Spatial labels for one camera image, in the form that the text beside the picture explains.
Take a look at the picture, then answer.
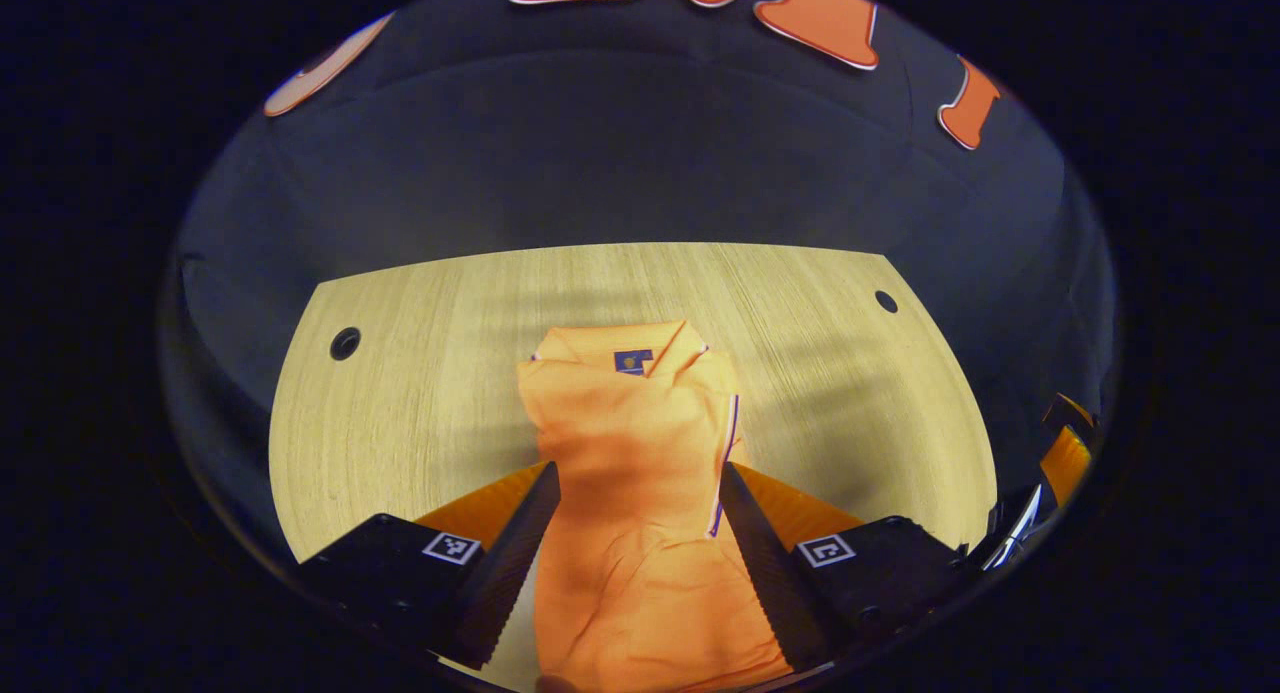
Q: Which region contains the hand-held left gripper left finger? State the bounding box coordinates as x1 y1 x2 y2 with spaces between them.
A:
297 461 563 672

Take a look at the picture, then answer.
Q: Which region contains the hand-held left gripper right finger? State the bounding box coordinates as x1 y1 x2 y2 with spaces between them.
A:
717 461 967 673

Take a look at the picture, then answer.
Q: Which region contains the orange T-shirt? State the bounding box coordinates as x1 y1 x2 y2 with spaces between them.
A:
517 320 797 693

